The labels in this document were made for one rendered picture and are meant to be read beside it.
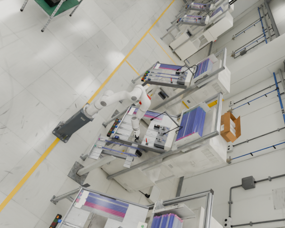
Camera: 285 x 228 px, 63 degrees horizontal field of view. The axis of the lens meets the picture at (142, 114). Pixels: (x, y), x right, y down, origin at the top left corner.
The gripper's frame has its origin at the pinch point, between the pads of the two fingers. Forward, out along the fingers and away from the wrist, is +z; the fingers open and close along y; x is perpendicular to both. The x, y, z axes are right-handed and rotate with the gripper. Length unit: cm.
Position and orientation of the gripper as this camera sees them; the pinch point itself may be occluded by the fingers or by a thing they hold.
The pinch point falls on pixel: (137, 137)
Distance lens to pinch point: 298.2
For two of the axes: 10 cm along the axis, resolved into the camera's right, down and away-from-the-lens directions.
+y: 3.0, -6.0, 7.4
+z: 1.2, 7.9, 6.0
